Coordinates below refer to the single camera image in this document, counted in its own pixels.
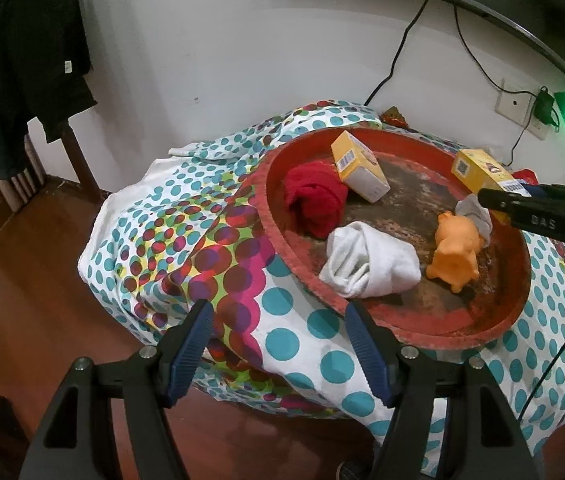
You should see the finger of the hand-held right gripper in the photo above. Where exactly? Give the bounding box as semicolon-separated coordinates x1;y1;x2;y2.
511;182;565;201
477;186;565;242

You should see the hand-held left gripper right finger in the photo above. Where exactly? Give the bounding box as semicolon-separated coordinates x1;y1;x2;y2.
345;300;546;480

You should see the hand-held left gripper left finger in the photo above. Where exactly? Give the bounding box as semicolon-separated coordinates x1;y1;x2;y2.
20;299;214;480

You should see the grey white sock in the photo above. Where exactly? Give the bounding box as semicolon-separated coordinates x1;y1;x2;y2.
455;194;493;250

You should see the round red tray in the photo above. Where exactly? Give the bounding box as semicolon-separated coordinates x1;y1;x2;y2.
254;127;533;351

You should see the yellow medicine box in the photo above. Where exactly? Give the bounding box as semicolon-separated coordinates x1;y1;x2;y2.
451;149;533;211
331;131;391;204

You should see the orange pig toy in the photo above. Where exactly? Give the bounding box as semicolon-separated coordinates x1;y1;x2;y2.
425;211;483;292

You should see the black charger adapter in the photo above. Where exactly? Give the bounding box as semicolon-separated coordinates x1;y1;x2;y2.
535;86;559;133

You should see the polka dot cloth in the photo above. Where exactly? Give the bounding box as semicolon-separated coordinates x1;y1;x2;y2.
77;100;565;480

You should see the orange snack wrapper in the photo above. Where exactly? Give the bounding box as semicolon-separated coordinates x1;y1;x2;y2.
381;106;408;127

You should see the wooden chair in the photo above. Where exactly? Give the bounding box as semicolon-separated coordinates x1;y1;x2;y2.
0;90;102;211

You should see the dark hanging garment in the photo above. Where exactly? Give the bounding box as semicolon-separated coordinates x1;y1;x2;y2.
0;0;98;181

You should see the white wall power socket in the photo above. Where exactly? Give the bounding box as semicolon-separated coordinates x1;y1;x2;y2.
527;105;553;142

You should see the thin black charger cable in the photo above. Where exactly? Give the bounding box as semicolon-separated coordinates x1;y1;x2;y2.
453;4;543;96

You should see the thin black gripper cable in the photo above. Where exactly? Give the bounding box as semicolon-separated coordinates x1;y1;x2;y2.
515;305;565;426

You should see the black television power cable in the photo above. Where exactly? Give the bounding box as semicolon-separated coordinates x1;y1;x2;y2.
364;0;431;107

